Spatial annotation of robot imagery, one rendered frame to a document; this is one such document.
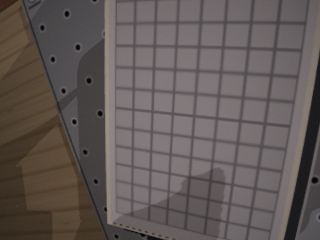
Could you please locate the grey perforated base plate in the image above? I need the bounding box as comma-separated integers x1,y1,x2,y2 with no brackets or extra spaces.
20,0,320,240

